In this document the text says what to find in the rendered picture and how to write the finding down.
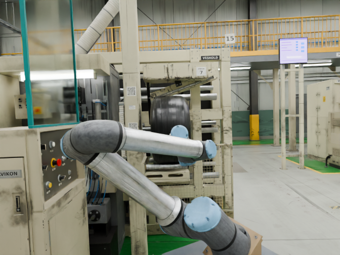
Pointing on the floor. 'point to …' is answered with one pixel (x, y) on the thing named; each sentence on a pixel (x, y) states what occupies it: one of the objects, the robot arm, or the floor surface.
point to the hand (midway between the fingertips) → (176, 138)
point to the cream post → (133, 114)
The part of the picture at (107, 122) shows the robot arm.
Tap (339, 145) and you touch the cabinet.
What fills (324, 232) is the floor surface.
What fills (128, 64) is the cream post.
